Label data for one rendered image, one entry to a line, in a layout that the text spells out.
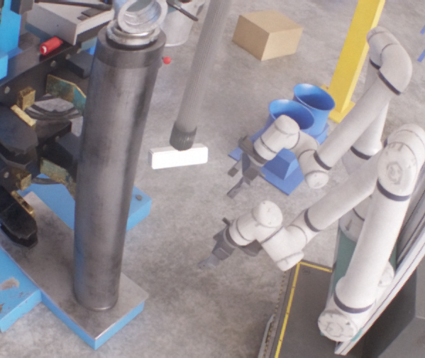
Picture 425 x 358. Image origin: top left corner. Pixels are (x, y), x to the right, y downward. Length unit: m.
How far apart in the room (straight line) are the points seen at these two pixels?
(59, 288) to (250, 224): 1.12
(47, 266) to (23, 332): 0.39
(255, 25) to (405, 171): 3.36
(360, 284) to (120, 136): 0.84
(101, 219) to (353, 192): 0.86
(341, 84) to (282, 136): 2.20
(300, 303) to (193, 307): 0.55
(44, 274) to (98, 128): 1.06
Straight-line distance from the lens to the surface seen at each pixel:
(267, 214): 1.75
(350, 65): 4.17
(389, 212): 1.48
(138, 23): 1.63
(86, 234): 2.12
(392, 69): 1.93
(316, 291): 2.66
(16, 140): 1.99
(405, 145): 1.41
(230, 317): 2.84
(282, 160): 3.50
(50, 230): 2.81
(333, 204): 1.76
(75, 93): 2.26
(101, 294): 2.41
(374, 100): 1.96
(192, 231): 3.13
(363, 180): 1.67
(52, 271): 2.65
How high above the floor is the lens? 2.30
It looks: 43 degrees down
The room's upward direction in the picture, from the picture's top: 18 degrees clockwise
